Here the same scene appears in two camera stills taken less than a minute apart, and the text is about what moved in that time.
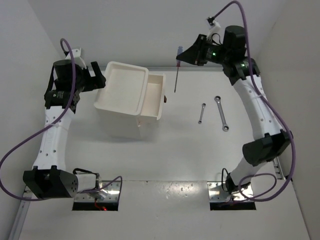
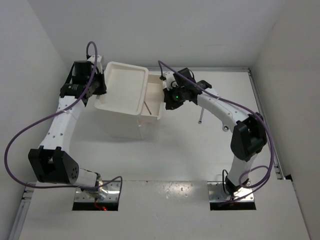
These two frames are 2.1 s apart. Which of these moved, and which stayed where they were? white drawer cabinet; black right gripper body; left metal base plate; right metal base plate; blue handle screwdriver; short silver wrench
Moved: black right gripper body; blue handle screwdriver
Stayed: white drawer cabinet; left metal base plate; right metal base plate; short silver wrench
